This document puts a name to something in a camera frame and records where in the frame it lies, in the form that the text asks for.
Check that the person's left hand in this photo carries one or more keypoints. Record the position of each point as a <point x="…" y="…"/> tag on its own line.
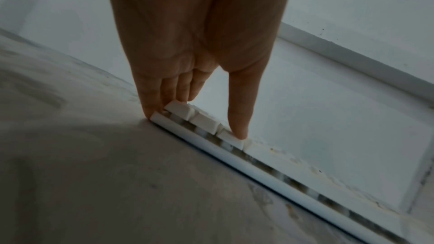
<point x="196" y="23"/>

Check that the white keyboard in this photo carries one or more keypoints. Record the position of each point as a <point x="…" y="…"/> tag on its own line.
<point x="271" y="178"/>

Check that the floral tablecloth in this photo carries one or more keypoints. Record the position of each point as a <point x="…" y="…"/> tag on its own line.
<point x="84" y="170"/>

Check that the white wooden frame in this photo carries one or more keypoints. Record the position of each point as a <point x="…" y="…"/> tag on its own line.
<point x="356" y="55"/>

